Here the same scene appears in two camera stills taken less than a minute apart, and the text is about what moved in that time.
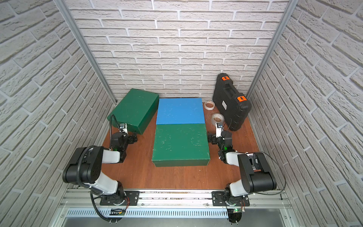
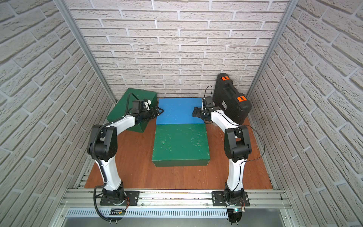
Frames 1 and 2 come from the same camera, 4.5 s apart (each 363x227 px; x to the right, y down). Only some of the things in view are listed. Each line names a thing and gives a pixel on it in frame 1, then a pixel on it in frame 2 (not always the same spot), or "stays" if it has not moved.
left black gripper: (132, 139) to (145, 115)
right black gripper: (214, 138) to (199, 110)
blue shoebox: (180, 111) stays
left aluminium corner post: (67, 17) stays
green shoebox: (135, 110) stays
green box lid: (181, 144) stays
